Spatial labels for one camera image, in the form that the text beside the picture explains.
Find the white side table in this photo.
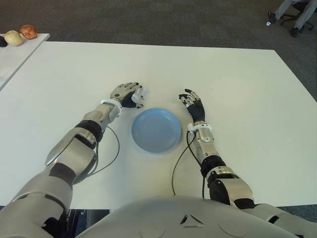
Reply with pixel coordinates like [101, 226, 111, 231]
[0, 33, 50, 91]

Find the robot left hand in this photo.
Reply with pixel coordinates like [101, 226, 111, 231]
[110, 81, 144, 109]

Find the seated person in grey trousers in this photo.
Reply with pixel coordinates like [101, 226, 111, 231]
[268, 0, 317, 38]

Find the blue plate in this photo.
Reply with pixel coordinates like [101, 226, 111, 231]
[131, 107, 183, 155]

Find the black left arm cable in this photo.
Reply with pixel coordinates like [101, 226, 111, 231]
[74, 126, 120, 184]

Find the grey robot torso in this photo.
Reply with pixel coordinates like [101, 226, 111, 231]
[74, 195, 305, 238]

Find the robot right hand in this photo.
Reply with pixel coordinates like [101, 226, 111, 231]
[178, 88, 206, 123]

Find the pale yellow fruit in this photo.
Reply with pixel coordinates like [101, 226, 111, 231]
[4, 30, 23, 47]

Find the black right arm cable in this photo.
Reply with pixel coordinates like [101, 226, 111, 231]
[170, 128, 207, 199]

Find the black office chair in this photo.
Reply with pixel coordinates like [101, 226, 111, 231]
[281, 13, 313, 30]

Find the white charger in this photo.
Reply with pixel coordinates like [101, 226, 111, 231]
[132, 88, 150, 102]

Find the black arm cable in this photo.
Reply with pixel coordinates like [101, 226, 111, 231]
[170, 128, 207, 199]
[74, 126, 120, 184]

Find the red-brown fruit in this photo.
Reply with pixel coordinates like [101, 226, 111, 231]
[19, 24, 38, 39]

